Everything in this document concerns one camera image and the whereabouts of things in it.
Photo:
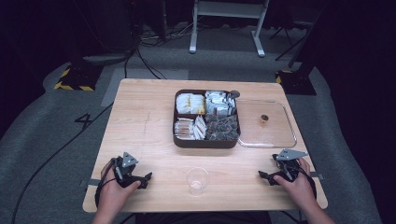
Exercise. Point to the grey tape strip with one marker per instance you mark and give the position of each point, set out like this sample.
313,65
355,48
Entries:
91,182
317,175

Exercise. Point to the pile of dark packets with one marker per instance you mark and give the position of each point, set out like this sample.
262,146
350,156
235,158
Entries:
222,127

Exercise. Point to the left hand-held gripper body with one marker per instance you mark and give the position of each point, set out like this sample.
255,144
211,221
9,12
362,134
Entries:
126,174

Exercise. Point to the row of clear brown sachets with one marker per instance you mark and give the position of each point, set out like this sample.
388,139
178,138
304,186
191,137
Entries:
183,130

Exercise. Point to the brown compartment box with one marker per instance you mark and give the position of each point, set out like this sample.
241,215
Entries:
205,143

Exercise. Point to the pile of white yellow packets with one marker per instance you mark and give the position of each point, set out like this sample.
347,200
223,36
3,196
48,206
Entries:
190,103

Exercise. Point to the round grey knob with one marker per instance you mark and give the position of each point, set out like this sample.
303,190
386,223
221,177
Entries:
234,93

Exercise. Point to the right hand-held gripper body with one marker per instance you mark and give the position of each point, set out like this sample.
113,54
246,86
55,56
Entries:
288,166

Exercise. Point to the clear plastic cup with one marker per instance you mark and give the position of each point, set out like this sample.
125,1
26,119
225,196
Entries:
197,182

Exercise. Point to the person's left hand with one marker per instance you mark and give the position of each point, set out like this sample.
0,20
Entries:
113,196

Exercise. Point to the white desk frame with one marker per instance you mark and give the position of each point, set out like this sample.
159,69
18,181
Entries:
229,9

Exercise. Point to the pile of silver packets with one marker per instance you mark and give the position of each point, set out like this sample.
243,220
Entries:
218,102

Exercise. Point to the yellow black striped stand base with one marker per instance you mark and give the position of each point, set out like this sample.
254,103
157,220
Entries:
295,82
77,77

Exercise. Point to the row of white sachets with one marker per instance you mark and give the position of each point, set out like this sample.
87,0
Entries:
199,127

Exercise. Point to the black tripod stand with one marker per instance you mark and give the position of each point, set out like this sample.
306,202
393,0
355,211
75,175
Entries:
288,40

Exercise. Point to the person's right hand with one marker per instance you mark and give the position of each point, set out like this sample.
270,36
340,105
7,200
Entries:
299,189

